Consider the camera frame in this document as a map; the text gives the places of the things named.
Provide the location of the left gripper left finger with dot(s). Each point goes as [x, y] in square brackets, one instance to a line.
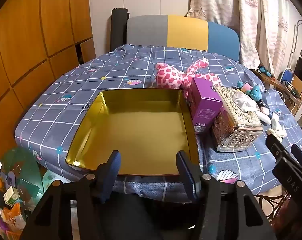
[108, 174]

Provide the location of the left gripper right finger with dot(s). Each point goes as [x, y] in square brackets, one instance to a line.
[190, 175]

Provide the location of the white soft toys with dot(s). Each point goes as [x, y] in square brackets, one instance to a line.
[272, 119]

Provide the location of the blue plush toy pink hat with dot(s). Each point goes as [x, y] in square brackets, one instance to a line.
[253, 92]

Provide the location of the pink spotted plush giraffe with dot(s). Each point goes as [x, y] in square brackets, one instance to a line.
[169, 77]

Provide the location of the gold metal tin box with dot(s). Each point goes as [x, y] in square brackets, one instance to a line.
[148, 126]

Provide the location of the ornate silver tissue box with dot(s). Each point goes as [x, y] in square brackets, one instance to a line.
[237, 125]

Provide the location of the blue checked bed sheet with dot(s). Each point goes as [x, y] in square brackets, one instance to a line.
[48, 127]

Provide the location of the purple cardboard box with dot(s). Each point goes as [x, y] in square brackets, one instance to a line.
[204, 102]

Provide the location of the wooden bedside table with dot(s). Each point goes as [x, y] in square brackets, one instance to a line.
[274, 82]

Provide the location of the blue white chair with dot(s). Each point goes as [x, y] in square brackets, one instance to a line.
[287, 75]

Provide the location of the grey yellow blue headboard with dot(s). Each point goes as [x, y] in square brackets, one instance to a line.
[183, 32]

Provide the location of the wooden wardrobe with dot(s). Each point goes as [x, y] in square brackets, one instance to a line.
[40, 40]

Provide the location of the black rolled mat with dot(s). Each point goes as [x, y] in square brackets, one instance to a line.
[118, 32]

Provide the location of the white patterned curtain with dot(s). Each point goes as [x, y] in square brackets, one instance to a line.
[262, 27]

